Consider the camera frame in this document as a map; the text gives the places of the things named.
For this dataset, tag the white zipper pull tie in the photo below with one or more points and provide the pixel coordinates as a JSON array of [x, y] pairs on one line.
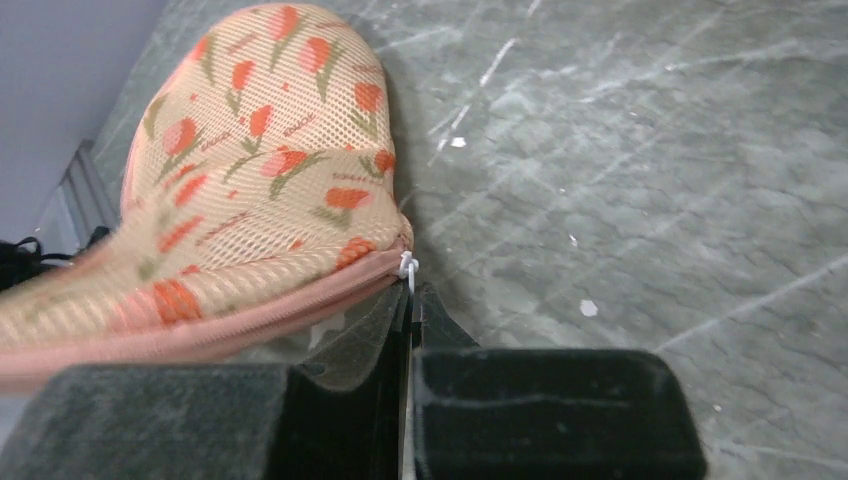
[[408, 269]]

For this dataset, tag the floral mesh laundry bag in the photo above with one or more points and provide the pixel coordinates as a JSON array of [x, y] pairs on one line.
[[258, 200]]

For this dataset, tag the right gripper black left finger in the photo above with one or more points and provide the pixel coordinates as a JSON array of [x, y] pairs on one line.
[[335, 415]]

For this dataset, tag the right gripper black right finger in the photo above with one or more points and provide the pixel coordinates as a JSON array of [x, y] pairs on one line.
[[542, 413]]

